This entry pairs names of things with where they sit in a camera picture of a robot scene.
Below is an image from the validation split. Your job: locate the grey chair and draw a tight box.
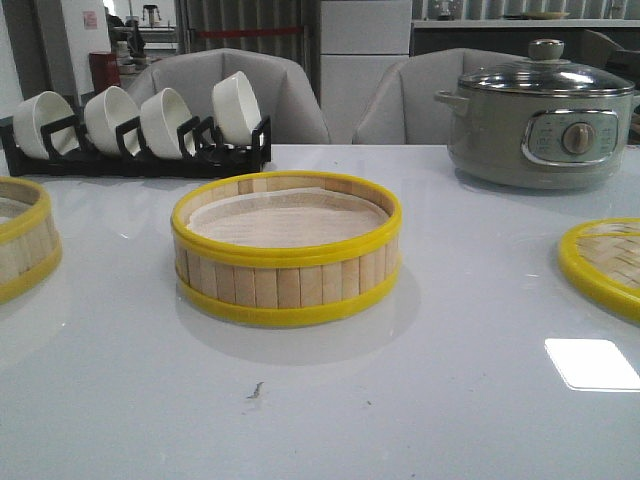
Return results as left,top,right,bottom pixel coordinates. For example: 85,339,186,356
352,48,518,145
126,48,330,144

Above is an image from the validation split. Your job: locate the white bowl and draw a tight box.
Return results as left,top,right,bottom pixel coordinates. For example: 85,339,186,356
13,91,74,159
140,88,193,160
211,71,262,146
84,86,140,156

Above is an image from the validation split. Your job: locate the right grey chair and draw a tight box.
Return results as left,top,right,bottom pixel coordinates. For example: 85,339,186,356
352,48,518,145

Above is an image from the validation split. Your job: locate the bamboo steamer tray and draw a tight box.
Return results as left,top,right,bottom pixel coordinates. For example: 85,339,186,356
1,176,62,303
171,170,402,327

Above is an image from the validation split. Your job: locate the glass pot lid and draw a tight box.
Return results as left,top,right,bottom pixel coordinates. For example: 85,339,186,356
458,39,635,97

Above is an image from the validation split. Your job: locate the white cabinet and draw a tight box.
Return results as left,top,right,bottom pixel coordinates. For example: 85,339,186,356
320,1,412,144

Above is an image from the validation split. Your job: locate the grey electric cooking pot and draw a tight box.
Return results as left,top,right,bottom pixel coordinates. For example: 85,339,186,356
435,88,639,190

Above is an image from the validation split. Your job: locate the red cylinder bin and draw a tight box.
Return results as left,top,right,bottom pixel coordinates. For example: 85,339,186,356
89,51,121,94

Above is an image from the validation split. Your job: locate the black bowl rack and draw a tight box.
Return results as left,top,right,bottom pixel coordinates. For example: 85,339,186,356
1,114,271,179

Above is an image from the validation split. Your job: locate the white steamer liner cloth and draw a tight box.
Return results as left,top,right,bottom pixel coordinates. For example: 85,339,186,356
187,187,389,248

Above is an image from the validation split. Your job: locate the woven bamboo steamer lid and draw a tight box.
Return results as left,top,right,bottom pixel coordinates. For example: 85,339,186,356
557,217,639,322

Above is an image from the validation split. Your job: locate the left grey chair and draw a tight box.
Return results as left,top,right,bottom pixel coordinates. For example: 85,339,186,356
126,48,330,144

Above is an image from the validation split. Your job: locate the red barrier tape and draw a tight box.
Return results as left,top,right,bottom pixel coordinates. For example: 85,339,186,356
193,26,305,39

